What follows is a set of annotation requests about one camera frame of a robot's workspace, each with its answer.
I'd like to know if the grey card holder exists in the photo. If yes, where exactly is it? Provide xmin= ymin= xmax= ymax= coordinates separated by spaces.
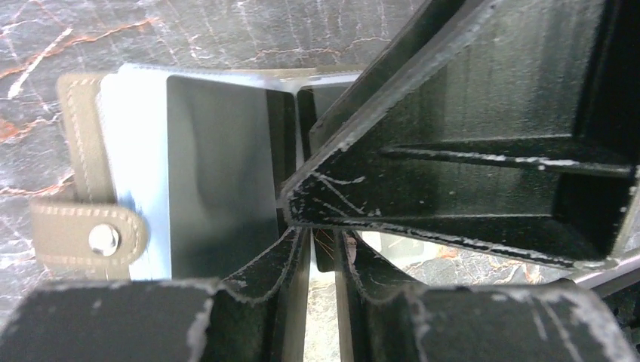
xmin=29 ymin=63 xmax=362 ymax=281

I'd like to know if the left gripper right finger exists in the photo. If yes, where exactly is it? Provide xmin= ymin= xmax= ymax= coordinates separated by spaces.
xmin=334 ymin=232 xmax=638 ymax=361

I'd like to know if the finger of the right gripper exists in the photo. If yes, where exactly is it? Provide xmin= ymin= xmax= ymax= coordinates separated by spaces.
xmin=309 ymin=1 xmax=465 ymax=152
xmin=308 ymin=1 xmax=639 ymax=270

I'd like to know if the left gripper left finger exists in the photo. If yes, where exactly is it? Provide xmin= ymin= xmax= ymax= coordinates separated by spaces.
xmin=1 ymin=228 xmax=309 ymax=361

